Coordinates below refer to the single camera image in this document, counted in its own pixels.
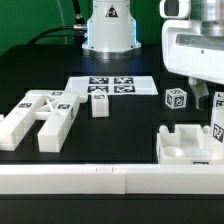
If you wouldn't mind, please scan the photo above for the black cable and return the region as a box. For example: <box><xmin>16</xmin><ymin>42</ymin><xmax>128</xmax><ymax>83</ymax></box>
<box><xmin>27</xmin><ymin>0</ymin><xmax>88</xmax><ymax>46</ymax></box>

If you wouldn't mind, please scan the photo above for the white marker base plate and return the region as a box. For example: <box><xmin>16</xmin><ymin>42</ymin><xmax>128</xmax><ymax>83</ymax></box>
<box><xmin>65</xmin><ymin>76</ymin><xmax>158</xmax><ymax>95</ymax></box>

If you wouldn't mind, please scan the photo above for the white tagged block right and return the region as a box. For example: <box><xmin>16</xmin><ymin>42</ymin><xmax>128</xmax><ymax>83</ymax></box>
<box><xmin>213</xmin><ymin>92</ymin><xmax>224</xmax><ymax>107</ymax></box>

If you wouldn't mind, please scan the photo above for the white front rail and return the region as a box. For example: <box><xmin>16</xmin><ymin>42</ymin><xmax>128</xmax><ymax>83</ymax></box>
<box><xmin>0</xmin><ymin>164</ymin><xmax>224</xmax><ymax>194</ymax></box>

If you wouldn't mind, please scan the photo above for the white chair back frame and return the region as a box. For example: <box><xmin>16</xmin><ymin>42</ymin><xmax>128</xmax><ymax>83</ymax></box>
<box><xmin>0</xmin><ymin>90</ymin><xmax>88</xmax><ymax>153</ymax></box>

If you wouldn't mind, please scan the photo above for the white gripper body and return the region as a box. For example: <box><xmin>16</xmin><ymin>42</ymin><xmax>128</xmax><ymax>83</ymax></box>
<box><xmin>162</xmin><ymin>20</ymin><xmax>224</xmax><ymax>84</ymax></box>

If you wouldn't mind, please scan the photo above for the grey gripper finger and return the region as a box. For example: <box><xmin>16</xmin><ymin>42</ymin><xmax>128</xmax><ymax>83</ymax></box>
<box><xmin>189</xmin><ymin>77</ymin><xmax>209</xmax><ymax>110</ymax></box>

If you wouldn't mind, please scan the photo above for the white chair seat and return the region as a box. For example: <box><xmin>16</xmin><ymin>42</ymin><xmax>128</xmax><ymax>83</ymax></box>
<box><xmin>156</xmin><ymin>124</ymin><xmax>224</xmax><ymax>165</ymax></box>

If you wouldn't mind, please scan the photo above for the white tagged cube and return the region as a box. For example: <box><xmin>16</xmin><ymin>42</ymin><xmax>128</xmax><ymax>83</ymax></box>
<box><xmin>165</xmin><ymin>88</ymin><xmax>187</xmax><ymax>109</ymax></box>

